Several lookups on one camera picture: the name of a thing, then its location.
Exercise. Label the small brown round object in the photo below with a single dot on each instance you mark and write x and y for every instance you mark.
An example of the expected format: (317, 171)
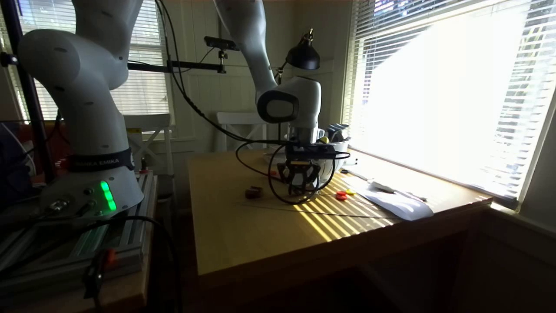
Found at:
(253, 194)

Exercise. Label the small red cap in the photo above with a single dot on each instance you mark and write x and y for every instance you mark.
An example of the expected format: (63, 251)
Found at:
(341, 195)

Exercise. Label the wooden table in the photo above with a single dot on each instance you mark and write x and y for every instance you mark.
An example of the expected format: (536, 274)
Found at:
(244, 232)

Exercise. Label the dark small box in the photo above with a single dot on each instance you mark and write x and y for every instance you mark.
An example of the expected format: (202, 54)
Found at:
(341, 133)

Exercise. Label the black camera on boom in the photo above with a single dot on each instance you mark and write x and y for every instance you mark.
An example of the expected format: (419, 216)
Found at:
(220, 42)

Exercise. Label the black stand pole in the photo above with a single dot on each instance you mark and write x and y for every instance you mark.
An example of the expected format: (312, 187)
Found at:
(32, 110)

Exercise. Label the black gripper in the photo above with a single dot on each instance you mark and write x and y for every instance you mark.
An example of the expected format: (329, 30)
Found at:
(301, 164)

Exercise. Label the aluminium rail frame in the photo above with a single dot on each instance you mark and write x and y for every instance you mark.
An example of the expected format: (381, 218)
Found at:
(70, 254)

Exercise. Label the white window blinds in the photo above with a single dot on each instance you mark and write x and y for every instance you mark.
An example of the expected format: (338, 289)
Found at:
(145, 93)
(522, 88)

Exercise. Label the white bowl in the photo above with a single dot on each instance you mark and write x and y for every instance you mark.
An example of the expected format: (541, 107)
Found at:
(327, 168)

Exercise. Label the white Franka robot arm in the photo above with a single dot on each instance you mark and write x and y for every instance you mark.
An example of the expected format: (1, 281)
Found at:
(81, 75)

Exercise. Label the small yellow cap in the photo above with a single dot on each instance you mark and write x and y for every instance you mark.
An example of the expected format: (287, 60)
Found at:
(350, 192)

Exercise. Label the dark blue bulky object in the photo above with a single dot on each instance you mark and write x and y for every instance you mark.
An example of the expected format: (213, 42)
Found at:
(15, 162)

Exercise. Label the black boom bar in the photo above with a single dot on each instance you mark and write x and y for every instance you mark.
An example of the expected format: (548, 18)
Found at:
(192, 65)

